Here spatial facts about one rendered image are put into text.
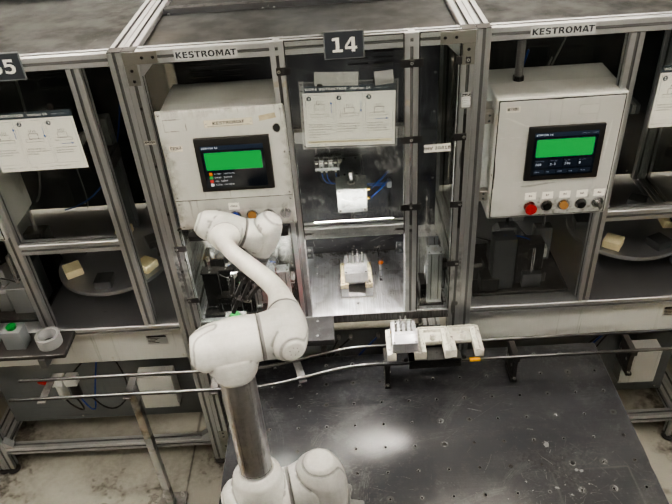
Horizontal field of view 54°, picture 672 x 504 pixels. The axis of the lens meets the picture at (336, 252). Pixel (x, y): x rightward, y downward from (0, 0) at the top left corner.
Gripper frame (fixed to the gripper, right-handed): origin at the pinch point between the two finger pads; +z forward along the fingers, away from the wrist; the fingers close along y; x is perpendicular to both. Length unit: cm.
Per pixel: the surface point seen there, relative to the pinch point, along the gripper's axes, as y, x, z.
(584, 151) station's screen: -89, -9, -99
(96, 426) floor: 38, -42, 139
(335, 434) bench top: -50, 26, 24
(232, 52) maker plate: 30, -9, -87
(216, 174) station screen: 22, -7, -45
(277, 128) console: 8, -10, -68
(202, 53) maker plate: 38, -9, -83
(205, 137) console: 29, -9, -56
